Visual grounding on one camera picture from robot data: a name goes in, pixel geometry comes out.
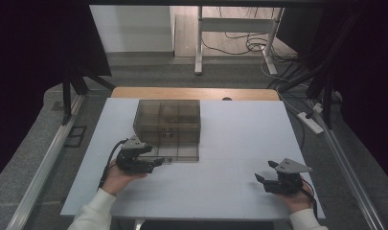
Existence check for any white foam board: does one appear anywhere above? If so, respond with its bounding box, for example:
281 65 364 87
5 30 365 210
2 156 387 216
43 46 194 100
59 97 326 222

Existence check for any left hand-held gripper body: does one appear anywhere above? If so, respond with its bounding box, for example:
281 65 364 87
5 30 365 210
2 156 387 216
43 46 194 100
115 135 148 175

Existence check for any right hand-held gripper black cable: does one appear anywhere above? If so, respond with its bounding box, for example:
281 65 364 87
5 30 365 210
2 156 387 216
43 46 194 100
298 180 319 219

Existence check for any dark curtain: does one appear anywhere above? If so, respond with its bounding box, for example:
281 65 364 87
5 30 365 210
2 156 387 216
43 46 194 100
277 0 388 188
0 0 113 186

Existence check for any white power strip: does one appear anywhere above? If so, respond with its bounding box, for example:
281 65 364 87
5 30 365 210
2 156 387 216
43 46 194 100
296 111 325 135

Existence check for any black metal stand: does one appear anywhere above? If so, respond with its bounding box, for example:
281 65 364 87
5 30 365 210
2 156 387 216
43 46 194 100
277 6 368 130
61 65 117 127

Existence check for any pale round item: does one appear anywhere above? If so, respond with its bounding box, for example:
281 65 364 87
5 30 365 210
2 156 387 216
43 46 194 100
161 104 179 123

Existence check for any person's left hand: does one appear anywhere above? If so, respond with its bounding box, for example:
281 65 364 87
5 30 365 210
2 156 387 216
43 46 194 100
100 160 148 196

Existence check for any wooden table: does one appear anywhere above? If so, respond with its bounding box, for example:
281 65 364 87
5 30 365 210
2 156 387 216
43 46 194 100
110 86 281 102

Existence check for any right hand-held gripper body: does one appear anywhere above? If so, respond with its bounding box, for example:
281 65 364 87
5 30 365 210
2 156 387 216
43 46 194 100
264 157 313 196

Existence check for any tangle of floor cables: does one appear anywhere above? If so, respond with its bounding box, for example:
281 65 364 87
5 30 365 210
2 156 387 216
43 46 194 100
200 6 310 94

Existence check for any white cabinet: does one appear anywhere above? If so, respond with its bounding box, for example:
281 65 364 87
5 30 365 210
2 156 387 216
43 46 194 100
89 4 176 59

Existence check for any brown transparent drawer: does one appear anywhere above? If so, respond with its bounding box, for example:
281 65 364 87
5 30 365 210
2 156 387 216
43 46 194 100
138 140 201 164
133 125 201 135

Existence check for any left hand-held gripper black cable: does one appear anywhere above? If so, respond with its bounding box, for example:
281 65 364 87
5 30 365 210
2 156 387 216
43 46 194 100
99 138 129 190

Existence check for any person's right hand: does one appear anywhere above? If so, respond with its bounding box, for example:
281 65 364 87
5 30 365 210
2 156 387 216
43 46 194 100
277 178 314 215

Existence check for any white desk frame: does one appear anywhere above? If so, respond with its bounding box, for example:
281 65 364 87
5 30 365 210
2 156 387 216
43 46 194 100
194 5 285 77

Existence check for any aluminium rail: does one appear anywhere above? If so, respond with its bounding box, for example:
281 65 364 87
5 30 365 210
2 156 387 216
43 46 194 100
6 94 85 230
308 99 386 230

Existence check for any brown transparent drawer box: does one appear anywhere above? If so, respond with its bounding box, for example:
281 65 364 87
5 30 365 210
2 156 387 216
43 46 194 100
132 99 202 144

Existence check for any hand-held gripper black cable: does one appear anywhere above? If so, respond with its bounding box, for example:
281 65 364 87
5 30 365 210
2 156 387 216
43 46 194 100
298 180 319 219
99 138 129 190

